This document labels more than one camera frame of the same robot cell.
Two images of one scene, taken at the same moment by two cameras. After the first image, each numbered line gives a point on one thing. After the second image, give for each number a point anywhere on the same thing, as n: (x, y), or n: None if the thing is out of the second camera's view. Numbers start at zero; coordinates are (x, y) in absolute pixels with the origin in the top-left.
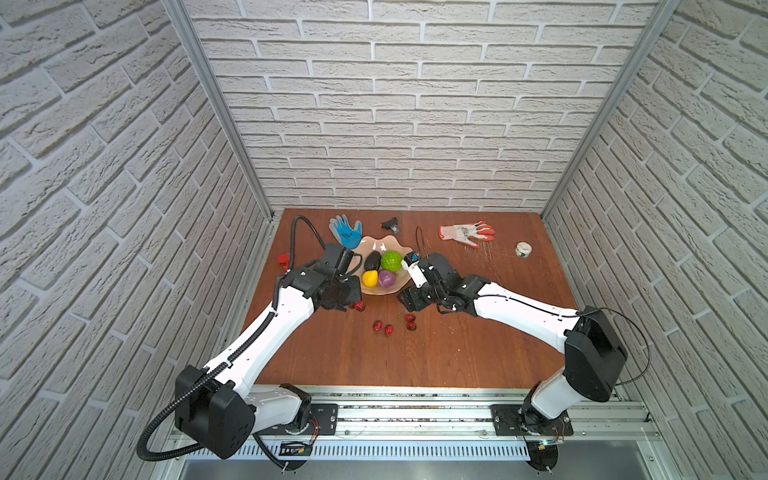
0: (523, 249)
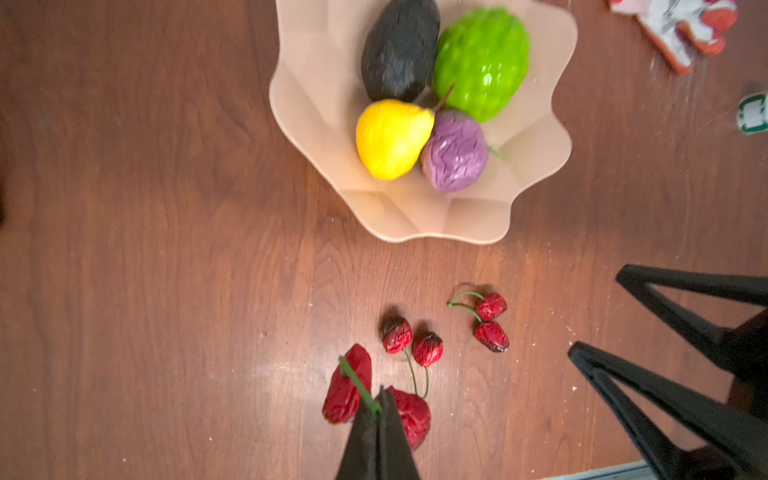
0: (752, 113)
